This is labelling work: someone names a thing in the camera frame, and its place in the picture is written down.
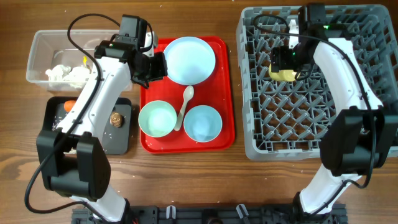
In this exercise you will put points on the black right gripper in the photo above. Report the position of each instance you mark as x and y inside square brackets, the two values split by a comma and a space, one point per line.
[279, 59]

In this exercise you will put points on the black food waste tray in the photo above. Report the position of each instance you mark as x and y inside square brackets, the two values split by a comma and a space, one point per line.
[115, 141]

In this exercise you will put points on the grey dishwasher rack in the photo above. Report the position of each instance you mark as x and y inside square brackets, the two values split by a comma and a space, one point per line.
[286, 120]

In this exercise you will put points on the brown food lump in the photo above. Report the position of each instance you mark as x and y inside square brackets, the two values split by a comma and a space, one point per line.
[116, 119]

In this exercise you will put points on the yellow plastic cup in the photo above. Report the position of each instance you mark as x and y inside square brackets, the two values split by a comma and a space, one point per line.
[282, 75]

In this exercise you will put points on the orange carrot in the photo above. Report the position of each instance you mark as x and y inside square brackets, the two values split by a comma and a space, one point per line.
[68, 105]

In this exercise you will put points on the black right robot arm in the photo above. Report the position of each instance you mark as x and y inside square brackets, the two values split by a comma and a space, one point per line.
[359, 139]

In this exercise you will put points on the yellow snack wrapper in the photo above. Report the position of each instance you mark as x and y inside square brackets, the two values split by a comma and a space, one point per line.
[85, 63]

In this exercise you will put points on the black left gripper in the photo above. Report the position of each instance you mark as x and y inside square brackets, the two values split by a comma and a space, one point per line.
[160, 72]

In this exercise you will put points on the light blue plate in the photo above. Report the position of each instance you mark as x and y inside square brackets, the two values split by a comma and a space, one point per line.
[190, 60]

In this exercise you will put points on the blue plastic bowl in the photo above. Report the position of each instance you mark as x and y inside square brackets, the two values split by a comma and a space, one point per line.
[203, 123]

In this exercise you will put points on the clear plastic waste bin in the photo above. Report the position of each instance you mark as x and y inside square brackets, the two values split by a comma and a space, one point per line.
[52, 47]

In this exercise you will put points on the white napkin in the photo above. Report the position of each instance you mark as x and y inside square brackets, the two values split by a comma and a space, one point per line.
[57, 75]
[77, 77]

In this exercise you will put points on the red plastic tray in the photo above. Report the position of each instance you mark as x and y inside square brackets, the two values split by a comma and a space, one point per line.
[214, 91]

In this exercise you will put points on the green plastic bowl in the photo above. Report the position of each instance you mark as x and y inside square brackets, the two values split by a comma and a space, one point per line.
[157, 118]

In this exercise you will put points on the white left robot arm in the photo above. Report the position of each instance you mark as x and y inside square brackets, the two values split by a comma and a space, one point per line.
[72, 161]

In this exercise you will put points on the white plastic spoon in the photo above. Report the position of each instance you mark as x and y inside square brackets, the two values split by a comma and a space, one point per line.
[187, 96]

